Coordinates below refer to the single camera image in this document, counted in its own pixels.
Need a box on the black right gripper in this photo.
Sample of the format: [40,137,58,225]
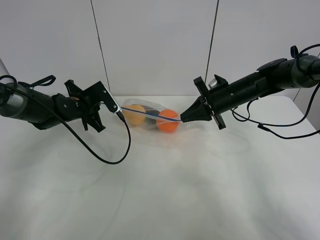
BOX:
[180,74,269,130]

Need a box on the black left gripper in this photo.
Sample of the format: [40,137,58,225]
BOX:
[51,79,110,133]

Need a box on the clear zip bag blue seal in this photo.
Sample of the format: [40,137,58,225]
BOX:
[121,98,197,134]

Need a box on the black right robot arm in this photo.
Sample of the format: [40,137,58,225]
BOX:
[180,55,320,130]

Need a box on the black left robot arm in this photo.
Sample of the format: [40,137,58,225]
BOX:
[0,75,119,132]

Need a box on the orange fruit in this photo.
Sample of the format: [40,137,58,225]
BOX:
[156,109,180,133]

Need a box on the yellow pear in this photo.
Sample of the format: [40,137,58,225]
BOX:
[122,104,146,127]

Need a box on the dark purple eggplant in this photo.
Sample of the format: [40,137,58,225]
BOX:
[142,105,160,131]

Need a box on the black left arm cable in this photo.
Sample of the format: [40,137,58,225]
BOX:
[0,74,132,165]

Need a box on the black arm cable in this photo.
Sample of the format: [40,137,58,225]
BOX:
[231,43,320,140]
[0,74,132,165]

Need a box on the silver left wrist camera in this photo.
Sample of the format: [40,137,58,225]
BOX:
[104,85,122,115]

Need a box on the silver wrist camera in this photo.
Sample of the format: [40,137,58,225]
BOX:
[104,85,122,115]
[208,74,229,90]

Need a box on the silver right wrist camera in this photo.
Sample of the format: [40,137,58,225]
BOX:
[208,74,229,90]

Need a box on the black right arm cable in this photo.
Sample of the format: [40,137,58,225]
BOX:
[231,43,320,140]

